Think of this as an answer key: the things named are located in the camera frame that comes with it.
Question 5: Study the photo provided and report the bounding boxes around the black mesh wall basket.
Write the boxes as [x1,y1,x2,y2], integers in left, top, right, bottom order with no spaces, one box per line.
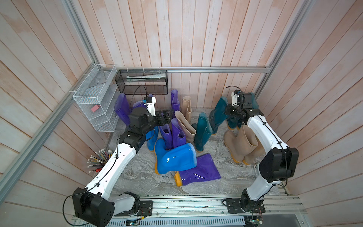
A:
[115,69,169,95]

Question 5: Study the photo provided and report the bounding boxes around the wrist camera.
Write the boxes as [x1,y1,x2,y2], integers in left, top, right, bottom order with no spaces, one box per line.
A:
[143,96,156,116]
[231,89,243,106]

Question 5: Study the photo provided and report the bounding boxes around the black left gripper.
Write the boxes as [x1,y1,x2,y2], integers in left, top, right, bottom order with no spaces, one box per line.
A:
[141,109,174,134]

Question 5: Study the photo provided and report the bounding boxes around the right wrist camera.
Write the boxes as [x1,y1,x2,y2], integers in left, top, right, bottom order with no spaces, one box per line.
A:
[231,89,243,106]

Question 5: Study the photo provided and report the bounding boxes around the lilac purple boot left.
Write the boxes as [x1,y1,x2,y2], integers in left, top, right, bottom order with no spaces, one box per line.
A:
[159,124,173,150]

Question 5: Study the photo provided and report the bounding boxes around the vented grille strip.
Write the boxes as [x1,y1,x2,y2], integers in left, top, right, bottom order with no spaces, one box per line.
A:
[106,216,246,227]

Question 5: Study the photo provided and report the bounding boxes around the pencil bundle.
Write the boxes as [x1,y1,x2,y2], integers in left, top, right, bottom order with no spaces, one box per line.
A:
[87,149,112,173]

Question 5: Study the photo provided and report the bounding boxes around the large blue boot lying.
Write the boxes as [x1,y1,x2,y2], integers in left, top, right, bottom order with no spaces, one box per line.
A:
[154,139,197,175]

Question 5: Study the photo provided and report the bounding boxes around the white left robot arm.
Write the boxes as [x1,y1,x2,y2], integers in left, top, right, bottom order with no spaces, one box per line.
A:
[70,107,174,227]

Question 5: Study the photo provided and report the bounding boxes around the white wire wall shelf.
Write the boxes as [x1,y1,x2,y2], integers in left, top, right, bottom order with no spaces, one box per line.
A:
[73,64,120,132]

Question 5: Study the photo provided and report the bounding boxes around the lilac purple boot right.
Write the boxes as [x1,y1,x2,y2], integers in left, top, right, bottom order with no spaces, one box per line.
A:
[171,118,186,148]

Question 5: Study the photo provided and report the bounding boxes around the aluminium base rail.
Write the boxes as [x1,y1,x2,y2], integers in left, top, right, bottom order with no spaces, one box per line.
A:
[110,195,309,227]

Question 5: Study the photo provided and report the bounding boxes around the lilac purple boot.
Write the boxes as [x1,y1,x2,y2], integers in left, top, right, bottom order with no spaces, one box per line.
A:
[171,118,186,148]
[159,124,173,150]

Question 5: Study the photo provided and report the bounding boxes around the pink eraser block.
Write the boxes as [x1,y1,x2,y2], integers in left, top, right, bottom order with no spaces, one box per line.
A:
[91,105,100,113]

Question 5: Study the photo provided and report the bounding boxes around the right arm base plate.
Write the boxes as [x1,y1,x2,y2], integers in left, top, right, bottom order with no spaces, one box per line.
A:
[222,198,266,214]

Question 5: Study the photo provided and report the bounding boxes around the small blue boot standing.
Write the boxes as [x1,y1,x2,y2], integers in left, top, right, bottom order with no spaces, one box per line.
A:
[146,126,159,151]

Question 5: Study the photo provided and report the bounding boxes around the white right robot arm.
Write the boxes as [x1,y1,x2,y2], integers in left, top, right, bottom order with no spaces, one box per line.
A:
[224,89,299,213]

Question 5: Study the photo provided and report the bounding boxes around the large beige boot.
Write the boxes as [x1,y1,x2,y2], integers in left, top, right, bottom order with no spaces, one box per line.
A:
[243,138,266,165]

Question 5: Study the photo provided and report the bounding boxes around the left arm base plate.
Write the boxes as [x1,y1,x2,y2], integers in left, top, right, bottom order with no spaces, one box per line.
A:
[114,200,153,218]

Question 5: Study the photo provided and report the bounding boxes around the large purple boot lying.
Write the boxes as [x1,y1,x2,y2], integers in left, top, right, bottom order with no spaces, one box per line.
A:
[175,153,221,186]

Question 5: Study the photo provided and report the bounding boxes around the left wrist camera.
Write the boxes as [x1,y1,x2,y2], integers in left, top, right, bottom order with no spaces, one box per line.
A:
[143,96,156,116]

